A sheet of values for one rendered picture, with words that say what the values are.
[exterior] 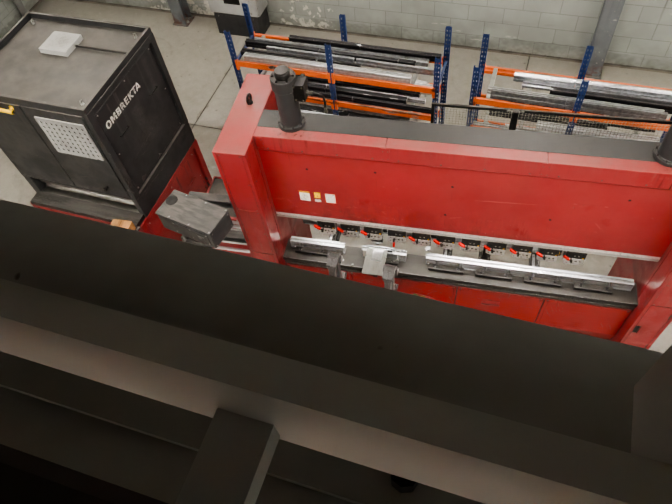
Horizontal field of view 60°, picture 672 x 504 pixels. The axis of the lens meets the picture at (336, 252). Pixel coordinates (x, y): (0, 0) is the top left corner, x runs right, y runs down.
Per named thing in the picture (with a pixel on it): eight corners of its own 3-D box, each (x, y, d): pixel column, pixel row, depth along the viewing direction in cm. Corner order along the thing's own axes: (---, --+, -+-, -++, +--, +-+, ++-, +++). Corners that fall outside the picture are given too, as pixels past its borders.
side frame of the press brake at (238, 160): (271, 308, 596) (211, 152, 406) (292, 242, 641) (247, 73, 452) (294, 312, 591) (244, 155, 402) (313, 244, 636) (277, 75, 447)
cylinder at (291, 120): (275, 131, 412) (262, 78, 373) (284, 107, 426) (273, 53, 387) (320, 135, 406) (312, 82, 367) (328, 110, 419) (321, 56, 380)
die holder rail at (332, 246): (291, 246, 530) (289, 240, 522) (293, 241, 533) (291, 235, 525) (344, 253, 520) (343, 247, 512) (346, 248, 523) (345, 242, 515)
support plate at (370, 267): (361, 273, 493) (361, 272, 492) (367, 248, 507) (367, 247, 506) (382, 276, 490) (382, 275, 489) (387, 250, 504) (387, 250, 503)
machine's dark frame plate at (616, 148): (276, 198, 485) (256, 125, 417) (282, 182, 494) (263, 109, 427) (664, 242, 426) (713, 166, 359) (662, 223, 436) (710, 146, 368)
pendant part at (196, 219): (188, 273, 496) (153, 212, 426) (204, 251, 508) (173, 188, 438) (237, 294, 480) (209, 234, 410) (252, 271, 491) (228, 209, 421)
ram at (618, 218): (277, 216, 492) (258, 149, 426) (279, 208, 496) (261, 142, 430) (658, 262, 434) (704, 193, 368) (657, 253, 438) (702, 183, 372)
